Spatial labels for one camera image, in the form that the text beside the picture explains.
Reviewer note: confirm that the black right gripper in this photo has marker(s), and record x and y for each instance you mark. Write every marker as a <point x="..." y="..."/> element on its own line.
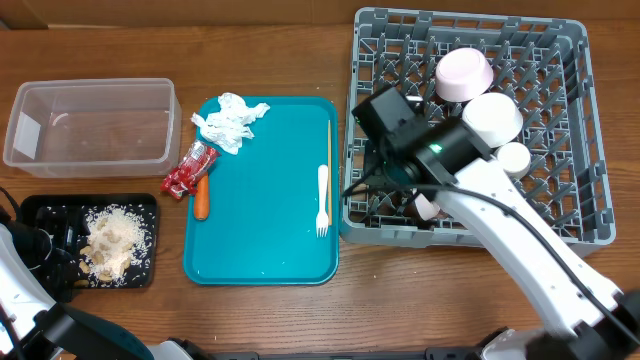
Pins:
<point x="374" y="174"/>

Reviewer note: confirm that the large white plate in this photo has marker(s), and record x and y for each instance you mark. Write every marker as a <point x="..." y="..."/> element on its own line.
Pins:
<point x="425" y="209"/>

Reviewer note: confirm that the wooden chopstick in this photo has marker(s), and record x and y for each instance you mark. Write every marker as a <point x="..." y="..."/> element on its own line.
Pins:
<point x="329" y="177"/>

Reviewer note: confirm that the white plastic fork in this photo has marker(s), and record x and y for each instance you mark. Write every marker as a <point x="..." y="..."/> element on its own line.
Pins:
<point x="322" y="218"/>

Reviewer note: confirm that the pink bowl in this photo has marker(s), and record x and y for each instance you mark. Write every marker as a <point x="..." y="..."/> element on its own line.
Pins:
<point x="462" y="75"/>

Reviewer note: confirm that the light green bowl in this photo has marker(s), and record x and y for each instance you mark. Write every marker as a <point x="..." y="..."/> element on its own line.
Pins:
<point x="494" y="117"/>

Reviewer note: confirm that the white plastic cup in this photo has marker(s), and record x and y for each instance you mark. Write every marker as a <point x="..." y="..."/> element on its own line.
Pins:
<point x="515" y="159"/>

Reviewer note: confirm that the white paper napkin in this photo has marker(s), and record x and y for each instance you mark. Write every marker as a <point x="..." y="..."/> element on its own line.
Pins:
<point x="228" y="127"/>

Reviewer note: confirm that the orange carrot piece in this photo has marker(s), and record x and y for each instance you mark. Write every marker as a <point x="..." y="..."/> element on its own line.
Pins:
<point x="201" y="206"/>

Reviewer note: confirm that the red snack wrapper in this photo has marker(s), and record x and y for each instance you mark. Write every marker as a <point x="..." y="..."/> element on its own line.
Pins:
<point x="184" y="178"/>

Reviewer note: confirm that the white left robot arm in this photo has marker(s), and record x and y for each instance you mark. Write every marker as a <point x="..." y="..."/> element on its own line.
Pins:
<point x="36" y="326"/>

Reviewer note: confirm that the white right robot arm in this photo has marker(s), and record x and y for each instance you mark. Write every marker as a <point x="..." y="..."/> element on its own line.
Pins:
<point x="584" y="314"/>

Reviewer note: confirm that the grey dishwasher rack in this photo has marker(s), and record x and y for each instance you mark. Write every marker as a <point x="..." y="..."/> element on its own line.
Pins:
<point x="542" y="64"/>

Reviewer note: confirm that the black food waste tray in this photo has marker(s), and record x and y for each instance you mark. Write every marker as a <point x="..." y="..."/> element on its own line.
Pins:
<point x="62" y="216"/>

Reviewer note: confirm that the teal plastic tray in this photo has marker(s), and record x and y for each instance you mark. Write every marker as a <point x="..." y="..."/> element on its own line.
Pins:
<point x="261" y="229"/>

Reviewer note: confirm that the clear plastic bin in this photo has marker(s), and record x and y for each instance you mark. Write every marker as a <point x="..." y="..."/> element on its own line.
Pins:
<point x="94" y="128"/>

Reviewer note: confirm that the rice and peanut scraps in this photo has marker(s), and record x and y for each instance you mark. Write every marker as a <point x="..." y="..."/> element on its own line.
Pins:
<point x="116" y="252"/>

